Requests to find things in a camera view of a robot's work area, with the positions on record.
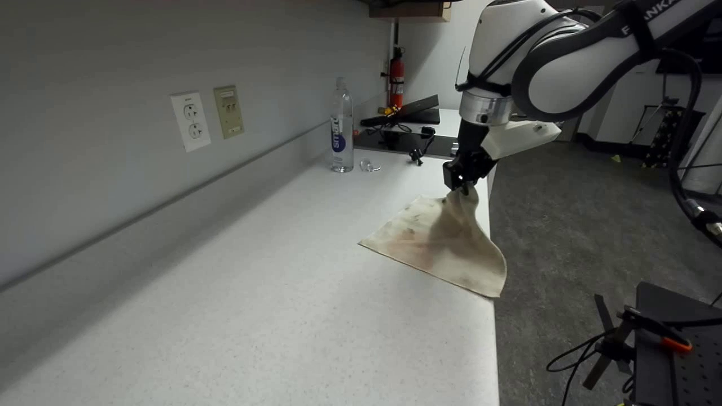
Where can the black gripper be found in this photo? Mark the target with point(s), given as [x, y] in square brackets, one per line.
[471, 159]

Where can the stained beige cloth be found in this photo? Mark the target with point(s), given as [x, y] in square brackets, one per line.
[443, 241]

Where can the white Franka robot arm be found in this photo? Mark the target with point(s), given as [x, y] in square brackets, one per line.
[572, 69]

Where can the black flat angled panel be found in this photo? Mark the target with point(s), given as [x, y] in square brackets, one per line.
[409, 114]

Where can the black glass cooktop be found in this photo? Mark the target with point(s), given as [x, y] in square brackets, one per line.
[376, 140]

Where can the small clear plastic piece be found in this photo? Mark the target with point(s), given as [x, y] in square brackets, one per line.
[366, 163]

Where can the red fire extinguisher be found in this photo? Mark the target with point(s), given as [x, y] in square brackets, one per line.
[395, 81]

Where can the clear plastic water bottle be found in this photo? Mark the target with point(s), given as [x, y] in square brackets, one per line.
[341, 138]

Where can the wooden upper cabinet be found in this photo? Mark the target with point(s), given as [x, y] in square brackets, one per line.
[409, 11]

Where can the black tripod stand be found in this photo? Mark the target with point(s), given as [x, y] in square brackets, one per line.
[606, 351]

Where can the black perforated table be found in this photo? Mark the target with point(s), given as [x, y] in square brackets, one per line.
[677, 361]

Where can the black mini tripod mount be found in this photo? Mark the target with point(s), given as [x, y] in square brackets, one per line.
[420, 146]

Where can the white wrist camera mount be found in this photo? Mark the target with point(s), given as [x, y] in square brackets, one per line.
[522, 138]

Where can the beige wall plate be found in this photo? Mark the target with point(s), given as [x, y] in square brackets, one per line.
[228, 112]

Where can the white wall power outlet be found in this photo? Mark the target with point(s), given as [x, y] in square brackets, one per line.
[191, 122]

